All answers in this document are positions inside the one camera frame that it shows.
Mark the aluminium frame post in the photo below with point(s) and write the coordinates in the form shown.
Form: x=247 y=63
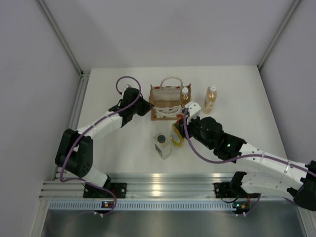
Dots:
x=60 y=36
x=295 y=4

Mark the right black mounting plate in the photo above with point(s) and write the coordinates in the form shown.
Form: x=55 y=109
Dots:
x=223 y=190

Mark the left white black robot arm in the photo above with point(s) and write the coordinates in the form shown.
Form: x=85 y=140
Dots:
x=75 y=152

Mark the clear bottle dark cap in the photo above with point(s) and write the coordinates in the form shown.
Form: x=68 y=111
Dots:
x=162 y=145

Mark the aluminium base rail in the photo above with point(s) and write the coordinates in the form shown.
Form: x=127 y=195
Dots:
x=170 y=186

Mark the black mounting plate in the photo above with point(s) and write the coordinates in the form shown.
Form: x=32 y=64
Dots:
x=223 y=190
x=118 y=189

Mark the left aluminium frame post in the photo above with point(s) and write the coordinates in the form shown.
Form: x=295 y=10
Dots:
x=60 y=36

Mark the white slotted cable duct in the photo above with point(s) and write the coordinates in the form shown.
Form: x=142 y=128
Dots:
x=133 y=205

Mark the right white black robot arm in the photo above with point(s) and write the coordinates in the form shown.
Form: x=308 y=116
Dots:
x=295 y=181

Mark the amber bottle white cap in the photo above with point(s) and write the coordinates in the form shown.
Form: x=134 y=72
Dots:
x=185 y=96
x=210 y=98

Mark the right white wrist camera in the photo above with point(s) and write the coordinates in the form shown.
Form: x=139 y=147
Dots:
x=193 y=110

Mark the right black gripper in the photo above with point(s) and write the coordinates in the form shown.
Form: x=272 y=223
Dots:
x=193 y=121

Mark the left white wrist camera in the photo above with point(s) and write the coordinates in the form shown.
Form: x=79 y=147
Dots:
x=124 y=89

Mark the watermelon print canvas bag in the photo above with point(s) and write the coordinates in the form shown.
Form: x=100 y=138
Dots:
x=166 y=100

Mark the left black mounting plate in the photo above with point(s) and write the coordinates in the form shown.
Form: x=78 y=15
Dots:
x=118 y=189

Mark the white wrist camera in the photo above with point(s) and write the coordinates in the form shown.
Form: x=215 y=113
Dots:
x=124 y=89
x=193 y=110

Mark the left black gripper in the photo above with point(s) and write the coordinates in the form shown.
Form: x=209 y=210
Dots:
x=146 y=106

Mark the yellow bottle red cap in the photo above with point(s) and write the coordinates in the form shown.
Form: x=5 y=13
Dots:
x=175 y=136

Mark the right aluminium frame post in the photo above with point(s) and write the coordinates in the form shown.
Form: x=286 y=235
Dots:
x=295 y=4

